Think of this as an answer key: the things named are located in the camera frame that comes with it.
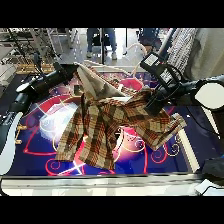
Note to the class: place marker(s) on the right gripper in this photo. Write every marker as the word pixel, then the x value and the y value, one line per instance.
pixel 155 102

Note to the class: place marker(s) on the brown checked shirt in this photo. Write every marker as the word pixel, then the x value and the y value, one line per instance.
pixel 100 126

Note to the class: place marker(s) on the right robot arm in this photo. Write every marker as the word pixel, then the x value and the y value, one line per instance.
pixel 210 95

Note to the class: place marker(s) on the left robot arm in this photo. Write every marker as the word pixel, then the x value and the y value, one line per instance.
pixel 42 85

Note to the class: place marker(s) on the person's legs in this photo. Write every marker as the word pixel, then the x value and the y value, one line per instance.
pixel 111 41

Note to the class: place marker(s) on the silver frame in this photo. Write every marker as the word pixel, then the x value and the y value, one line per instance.
pixel 100 185

